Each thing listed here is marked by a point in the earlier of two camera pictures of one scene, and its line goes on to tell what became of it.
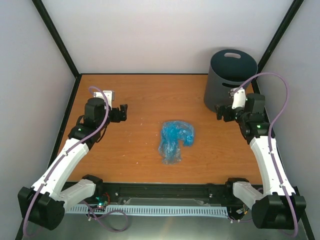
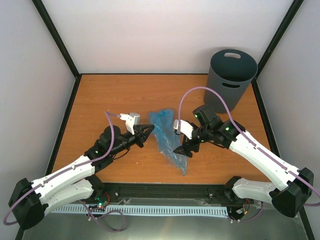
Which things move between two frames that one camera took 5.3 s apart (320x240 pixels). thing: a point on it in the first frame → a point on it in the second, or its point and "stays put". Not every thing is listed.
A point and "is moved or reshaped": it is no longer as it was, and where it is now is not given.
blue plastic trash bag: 172,132 is moved or reshaped
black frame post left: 60,43 stays put
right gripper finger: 222,108 → 180,150
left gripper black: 124,110 → 139,129
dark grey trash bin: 229,70 stays put
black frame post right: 289,17 stays put
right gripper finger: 219,115 → 187,152
